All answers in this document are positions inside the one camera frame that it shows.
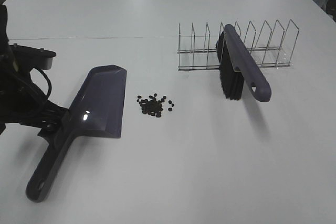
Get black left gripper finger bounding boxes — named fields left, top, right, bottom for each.
left=38, top=129, right=61, bottom=148

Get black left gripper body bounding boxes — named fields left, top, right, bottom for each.
left=1, top=51, right=68, bottom=132

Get purple plastic dustpan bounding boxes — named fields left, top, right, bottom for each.
left=25, top=65, right=127, bottom=202

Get pile of coffee beans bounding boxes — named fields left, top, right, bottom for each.
left=136, top=93, right=175, bottom=118

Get purple brush black bristles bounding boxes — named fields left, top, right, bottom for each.
left=216, top=24, right=271, bottom=102

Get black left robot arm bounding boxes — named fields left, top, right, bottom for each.
left=1, top=5, right=67, bottom=148

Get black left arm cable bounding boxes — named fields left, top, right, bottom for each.
left=30, top=67, right=53, bottom=104

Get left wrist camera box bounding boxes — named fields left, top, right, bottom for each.
left=10, top=44, right=56, bottom=72

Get metal wire rack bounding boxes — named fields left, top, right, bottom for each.
left=177, top=19, right=300, bottom=71

